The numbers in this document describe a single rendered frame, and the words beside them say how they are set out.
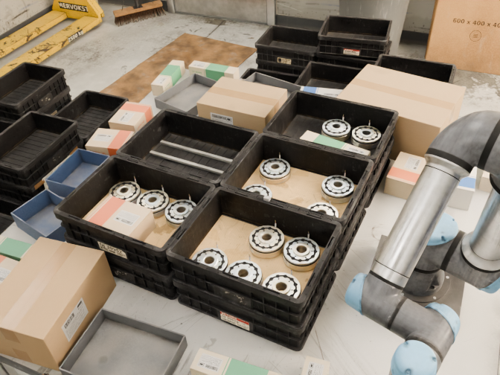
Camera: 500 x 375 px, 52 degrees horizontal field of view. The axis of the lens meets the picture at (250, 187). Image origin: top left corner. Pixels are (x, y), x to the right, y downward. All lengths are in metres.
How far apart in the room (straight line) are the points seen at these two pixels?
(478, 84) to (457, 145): 2.97
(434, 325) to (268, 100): 1.25
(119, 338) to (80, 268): 0.22
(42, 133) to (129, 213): 1.32
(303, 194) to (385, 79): 0.68
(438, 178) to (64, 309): 0.97
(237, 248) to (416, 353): 0.68
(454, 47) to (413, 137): 2.26
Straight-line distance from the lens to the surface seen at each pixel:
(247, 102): 2.06
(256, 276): 1.41
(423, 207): 1.08
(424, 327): 1.07
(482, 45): 4.17
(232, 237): 1.55
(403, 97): 2.04
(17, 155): 2.72
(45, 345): 1.45
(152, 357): 1.49
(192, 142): 1.93
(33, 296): 1.52
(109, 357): 1.52
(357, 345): 1.49
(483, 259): 1.36
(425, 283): 1.52
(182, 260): 1.37
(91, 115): 3.07
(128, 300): 1.62
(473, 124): 1.09
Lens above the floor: 1.96
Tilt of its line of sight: 42 degrees down
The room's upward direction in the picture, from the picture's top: 4 degrees counter-clockwise
